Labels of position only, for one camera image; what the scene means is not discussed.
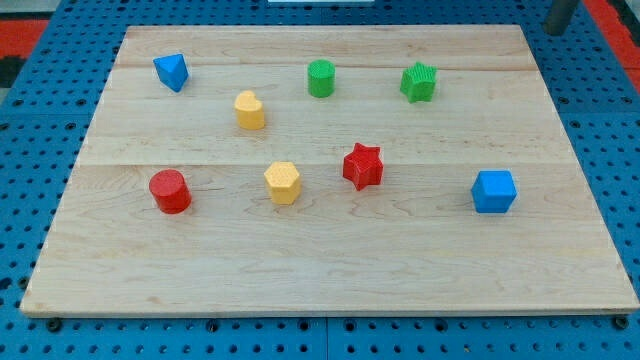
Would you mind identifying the red star block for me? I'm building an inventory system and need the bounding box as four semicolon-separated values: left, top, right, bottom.
342;143;384;191

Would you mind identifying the green star block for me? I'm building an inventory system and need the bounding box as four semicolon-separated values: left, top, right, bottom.
400;62;438;103

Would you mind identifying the blue cube block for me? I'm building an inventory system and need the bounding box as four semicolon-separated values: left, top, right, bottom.
471;170;518;214

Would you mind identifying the yellow hexagon block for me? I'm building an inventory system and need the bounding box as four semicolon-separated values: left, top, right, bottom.
264;161;302;205

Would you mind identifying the wooden board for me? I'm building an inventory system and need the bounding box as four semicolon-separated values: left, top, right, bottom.
21;25;639;318

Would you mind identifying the yellow heart block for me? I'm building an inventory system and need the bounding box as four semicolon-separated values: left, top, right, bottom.
234;90;265;130

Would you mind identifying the green cylinder block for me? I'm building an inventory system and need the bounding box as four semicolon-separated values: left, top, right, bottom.
307;59;335;98

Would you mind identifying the red cylinder block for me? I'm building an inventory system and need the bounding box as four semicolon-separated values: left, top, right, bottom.
149;169;192;214

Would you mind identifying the blue triangular prism block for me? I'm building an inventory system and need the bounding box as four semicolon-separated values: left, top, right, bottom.
153;53;189;92

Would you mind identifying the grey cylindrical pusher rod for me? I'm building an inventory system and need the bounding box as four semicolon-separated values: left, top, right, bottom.
542;0;579;36

